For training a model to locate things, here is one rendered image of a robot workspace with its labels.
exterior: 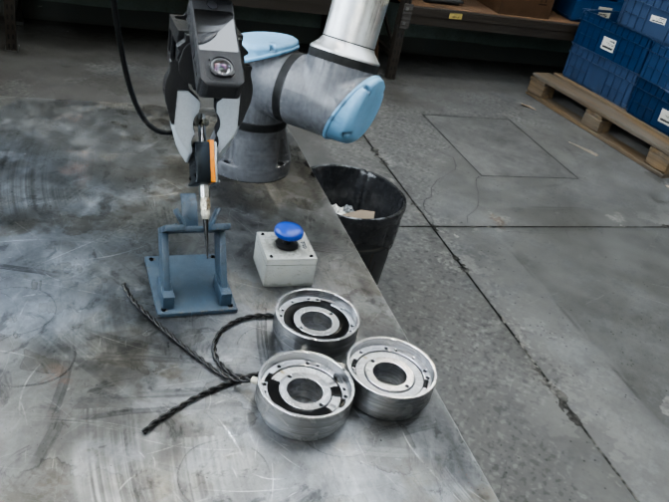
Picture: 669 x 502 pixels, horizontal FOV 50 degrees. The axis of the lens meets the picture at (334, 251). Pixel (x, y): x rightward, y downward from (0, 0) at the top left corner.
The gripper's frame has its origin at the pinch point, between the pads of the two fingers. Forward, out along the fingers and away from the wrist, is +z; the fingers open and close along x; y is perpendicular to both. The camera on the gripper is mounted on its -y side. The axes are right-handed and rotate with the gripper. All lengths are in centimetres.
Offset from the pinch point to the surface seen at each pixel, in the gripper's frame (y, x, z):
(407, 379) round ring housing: -23.1, -20.4, 16.8
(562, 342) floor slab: 67, -142, 100
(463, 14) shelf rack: 312, -223, 56
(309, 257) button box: 0.2, -15.7, 15.2
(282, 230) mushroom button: 2.7, -12.2, 12.4
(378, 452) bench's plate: -30.2, -14.5, 19.7
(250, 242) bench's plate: 11.3, -10.8, 19.7
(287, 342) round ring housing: -14.0, -8.7, 17.4
